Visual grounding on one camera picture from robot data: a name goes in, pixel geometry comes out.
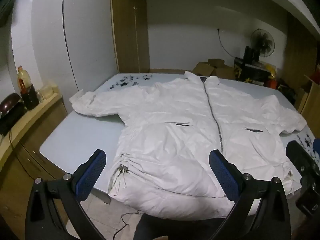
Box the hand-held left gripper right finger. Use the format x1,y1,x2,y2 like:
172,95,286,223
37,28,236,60
209,149,292,240

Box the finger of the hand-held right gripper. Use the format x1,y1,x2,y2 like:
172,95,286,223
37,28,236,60
286,140,320,178

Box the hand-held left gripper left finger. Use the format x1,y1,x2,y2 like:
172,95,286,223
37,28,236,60
25,149,107,240

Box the white zip jacket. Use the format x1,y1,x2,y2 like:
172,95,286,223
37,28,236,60
69,71,307,218

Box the wooden cabinet with pale top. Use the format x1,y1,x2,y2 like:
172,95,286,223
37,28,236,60
0,90,70,240

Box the person's dark pants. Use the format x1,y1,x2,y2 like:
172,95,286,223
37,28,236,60
132,214,227,240

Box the yellow plastic object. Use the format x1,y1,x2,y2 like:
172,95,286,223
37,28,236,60
265,64,277,80

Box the white plastic container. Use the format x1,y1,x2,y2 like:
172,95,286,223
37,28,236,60
50,81,61,95

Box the clear glass jar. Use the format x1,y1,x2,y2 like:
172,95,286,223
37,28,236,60
37,85,54,101

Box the black and yellow case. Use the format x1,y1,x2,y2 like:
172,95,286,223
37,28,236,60
234,56,273,86

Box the dark sauce bottle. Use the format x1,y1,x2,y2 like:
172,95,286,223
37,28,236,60
21,84,40,111

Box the dark red rice cooker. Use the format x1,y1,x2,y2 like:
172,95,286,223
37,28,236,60
0,93,28,135

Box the cooking oil bottle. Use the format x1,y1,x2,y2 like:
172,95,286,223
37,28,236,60
17,65,29,93

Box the black electric fan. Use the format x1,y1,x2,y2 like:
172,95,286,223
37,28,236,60
251,29,275,58

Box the large brown cardboard box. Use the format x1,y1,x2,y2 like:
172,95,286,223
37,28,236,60
110,0,150,74

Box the black floor cable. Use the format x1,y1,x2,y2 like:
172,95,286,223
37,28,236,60
112,210,141,240

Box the black wall cable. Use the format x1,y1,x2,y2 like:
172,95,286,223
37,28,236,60
216,28,238,58

